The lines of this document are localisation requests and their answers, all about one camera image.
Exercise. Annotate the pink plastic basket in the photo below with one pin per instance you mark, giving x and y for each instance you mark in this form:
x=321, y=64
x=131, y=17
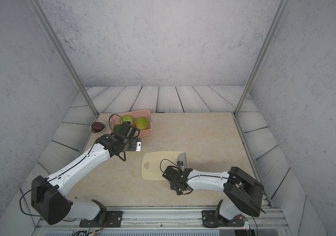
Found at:
x=115, y=120

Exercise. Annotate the purple eggplant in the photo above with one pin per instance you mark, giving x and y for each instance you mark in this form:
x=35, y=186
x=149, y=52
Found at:
x=97, y=127

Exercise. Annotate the black handled cleaver knife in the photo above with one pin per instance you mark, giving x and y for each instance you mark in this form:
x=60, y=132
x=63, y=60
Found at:
x=182, y=161

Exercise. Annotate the cream plastic cutting board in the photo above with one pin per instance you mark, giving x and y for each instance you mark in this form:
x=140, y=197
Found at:
x=154, y=164

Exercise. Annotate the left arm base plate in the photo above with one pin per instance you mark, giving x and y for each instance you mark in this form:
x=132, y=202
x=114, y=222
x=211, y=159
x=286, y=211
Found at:
x=112, y=219

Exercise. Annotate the patterned ceramic cup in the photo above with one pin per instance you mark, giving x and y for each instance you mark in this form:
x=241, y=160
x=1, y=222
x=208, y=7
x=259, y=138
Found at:
x=101, y=131

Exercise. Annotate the right green cabbage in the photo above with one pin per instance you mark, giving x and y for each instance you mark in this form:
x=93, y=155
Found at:
x=142, y=123

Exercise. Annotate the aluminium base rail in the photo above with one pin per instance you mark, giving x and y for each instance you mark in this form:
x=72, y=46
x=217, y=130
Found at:
x=172, y=221

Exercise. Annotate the green avocado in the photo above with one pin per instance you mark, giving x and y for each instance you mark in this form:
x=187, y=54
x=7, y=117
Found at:
x=117, y=128

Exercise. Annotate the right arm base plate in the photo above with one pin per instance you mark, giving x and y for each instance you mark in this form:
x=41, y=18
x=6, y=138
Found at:
x=213, y=219

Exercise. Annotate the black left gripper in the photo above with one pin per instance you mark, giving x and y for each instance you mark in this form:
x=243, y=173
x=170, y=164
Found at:
x=134, y=140

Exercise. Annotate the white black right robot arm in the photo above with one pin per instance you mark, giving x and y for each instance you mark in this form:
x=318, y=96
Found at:
x=243, y=191

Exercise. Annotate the aluminium frame post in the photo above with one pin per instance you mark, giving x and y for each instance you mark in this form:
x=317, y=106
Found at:
x=262, y=54
x=44, y=22

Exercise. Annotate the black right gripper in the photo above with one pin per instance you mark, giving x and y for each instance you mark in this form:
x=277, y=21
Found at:
x=172, y=187

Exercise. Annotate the aluminium left frame post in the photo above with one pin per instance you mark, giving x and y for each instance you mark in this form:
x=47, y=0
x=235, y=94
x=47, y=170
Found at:
x=44, y=22

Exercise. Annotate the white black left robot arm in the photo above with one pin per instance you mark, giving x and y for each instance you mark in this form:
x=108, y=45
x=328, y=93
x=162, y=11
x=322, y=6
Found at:
x=48, y=195

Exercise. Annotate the aluminium right frame post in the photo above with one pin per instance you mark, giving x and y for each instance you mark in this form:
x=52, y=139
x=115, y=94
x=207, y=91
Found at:
x=262, y=54

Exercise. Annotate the left green cabbage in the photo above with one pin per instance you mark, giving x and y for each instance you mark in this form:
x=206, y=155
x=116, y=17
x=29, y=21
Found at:
x=127, y=118

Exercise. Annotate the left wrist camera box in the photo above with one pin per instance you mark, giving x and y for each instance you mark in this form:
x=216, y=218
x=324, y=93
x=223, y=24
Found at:
x=127, y=131

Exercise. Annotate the green cabbage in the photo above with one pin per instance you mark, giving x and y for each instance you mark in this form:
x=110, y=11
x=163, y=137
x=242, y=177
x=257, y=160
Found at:
x=127, y=118
x=142, y=123

